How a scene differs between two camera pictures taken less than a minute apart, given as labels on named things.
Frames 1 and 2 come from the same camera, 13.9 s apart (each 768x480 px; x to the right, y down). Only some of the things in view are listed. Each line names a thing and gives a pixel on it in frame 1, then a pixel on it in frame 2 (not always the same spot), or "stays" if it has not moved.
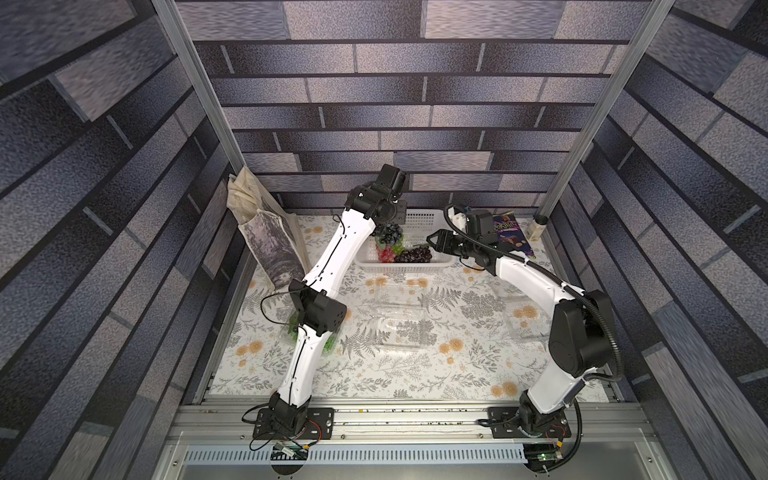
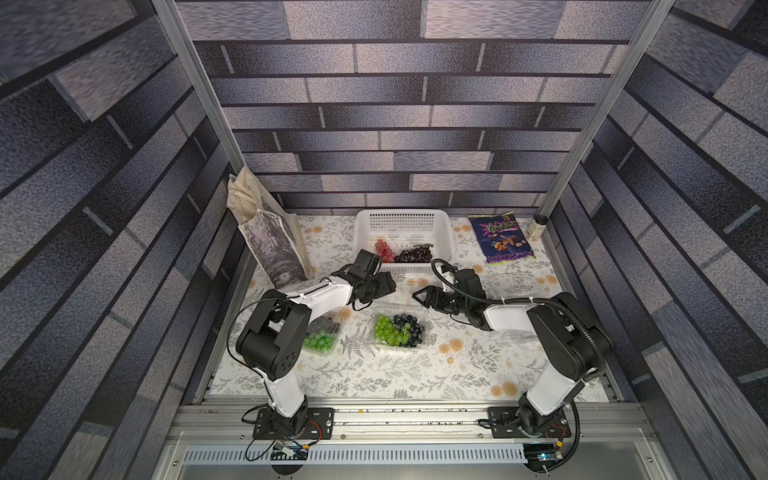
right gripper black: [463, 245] → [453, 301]
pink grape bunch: [386, 255] stays
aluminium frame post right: [605, 107] stays
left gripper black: [400, 219] → [387, 282]
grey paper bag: [274, 232] stays
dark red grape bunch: [418, 254] stays
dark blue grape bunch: [389, 233] → [416, 330]
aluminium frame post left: [179, 35] stays
